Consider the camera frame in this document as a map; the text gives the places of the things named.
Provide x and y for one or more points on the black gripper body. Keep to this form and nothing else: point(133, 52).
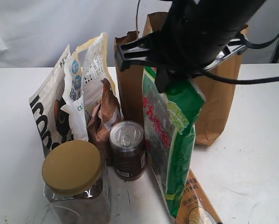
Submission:
point(155, 50)

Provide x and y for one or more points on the black gripper finger holding seaweed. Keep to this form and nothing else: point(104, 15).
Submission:
point(162, 80)

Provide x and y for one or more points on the green snack bag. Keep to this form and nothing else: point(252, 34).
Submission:
point(169, 125)

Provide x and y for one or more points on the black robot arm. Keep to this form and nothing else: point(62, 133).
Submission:
point(191, 37)

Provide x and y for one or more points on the brown paper bag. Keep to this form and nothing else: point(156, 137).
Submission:
point(219, 97)

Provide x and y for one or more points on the brown foil pouch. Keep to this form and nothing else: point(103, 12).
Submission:
point(104, 116)

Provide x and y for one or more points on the white cat food bag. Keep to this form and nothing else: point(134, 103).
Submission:
point(52, 122)

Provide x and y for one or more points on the cream pouch with printed label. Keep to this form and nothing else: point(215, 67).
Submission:
point(93, 57)

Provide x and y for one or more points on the dark tin can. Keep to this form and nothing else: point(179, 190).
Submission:
point(128, 150)

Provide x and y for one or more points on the white pouch with blue dots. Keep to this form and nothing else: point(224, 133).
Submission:
point(73, 97)

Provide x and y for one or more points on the white backdrop cloth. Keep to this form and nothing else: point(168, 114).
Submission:
point(34, 33)

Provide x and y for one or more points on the spaghetti pasta package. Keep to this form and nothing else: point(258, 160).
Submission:
point(195, 207)

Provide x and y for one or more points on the clear jar with gold lid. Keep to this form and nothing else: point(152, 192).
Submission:
point(77, 184)

